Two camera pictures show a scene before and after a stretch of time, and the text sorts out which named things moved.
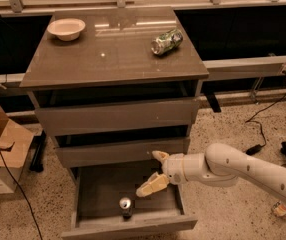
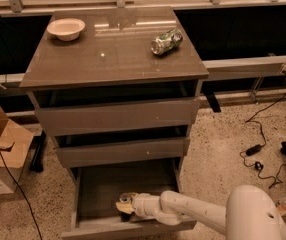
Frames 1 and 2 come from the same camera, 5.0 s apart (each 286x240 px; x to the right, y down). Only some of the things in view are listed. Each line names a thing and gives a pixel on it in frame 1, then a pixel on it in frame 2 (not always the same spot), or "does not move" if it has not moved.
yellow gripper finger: x=161 y=156 → x=132 y=194
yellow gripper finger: x=156 y=182 → x=125 y=207
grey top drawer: x=71 y=119 does not move
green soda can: x=167 y=41 does not move
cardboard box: x=5 y=146 does not move
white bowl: x=66 y=29 does not move
